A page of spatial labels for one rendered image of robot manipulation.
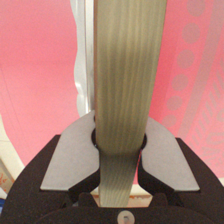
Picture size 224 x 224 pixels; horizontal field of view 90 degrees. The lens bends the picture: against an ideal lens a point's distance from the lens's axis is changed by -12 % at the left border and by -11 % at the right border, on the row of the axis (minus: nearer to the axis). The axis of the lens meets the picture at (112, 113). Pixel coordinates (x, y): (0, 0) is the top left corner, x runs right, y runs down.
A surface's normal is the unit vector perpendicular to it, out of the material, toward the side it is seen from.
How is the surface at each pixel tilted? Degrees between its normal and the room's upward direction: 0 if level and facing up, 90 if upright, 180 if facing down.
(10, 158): 0
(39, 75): 0
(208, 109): 0
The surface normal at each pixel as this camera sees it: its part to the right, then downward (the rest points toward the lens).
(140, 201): 0.04, -0.87
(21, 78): 0.00, 0.49
